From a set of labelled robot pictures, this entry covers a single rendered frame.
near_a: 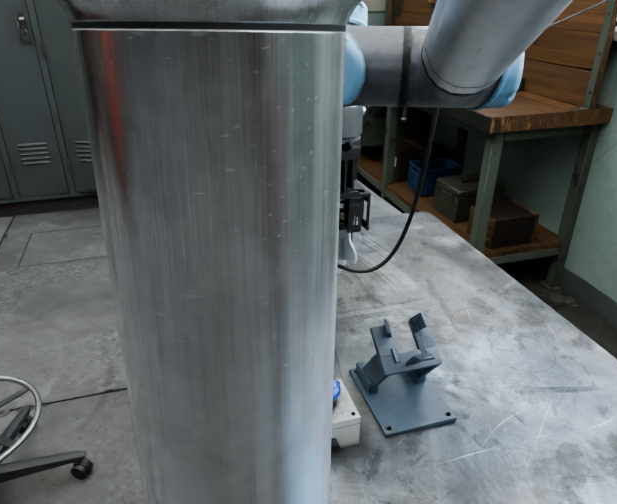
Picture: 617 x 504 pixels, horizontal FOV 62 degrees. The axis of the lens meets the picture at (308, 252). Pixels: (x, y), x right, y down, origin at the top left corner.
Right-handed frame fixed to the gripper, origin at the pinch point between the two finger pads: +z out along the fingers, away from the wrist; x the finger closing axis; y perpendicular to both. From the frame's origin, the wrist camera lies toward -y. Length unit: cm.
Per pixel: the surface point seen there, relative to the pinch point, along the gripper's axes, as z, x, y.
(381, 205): 25, 45, -75
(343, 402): 8.7, -3.6, 18.5
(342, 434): 10.9, -4.8, 21.3
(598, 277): 76, 156, -86
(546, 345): 13.2, 32.9, 11.8
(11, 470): 84, -72, -57
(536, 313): 13.1, 37.3, 4.0
